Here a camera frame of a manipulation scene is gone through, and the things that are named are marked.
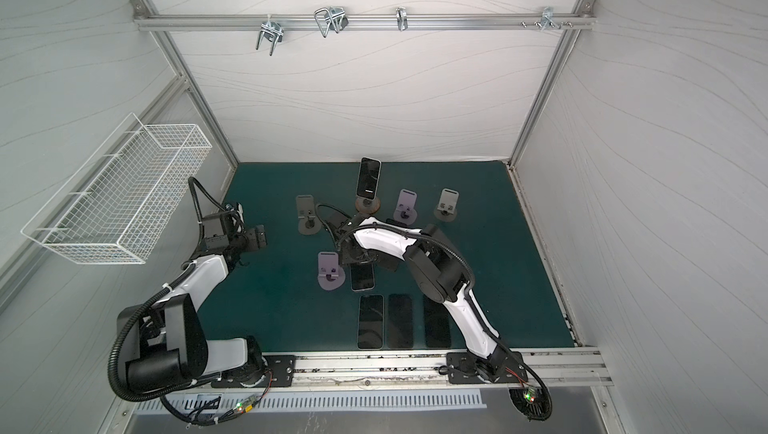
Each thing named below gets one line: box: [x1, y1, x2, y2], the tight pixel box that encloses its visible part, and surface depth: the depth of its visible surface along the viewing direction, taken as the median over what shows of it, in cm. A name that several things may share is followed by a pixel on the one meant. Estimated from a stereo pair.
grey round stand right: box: [434, 188, 460, 222], surface depth 102 cm
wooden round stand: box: [355, 197, 381, 215], surface depth 109 cm
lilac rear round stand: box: [393, 188, 418, 225], surface depth 101 cm
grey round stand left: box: [296, 194, 322, 236], surface depth 100 cm
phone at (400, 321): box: [387, 294, 414, 349], surface depth 85 cm
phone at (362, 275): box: [350, 262, 375, 291], surface depth 90 cm
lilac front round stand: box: [317, 251, 346, 291], surface depth 87 cm
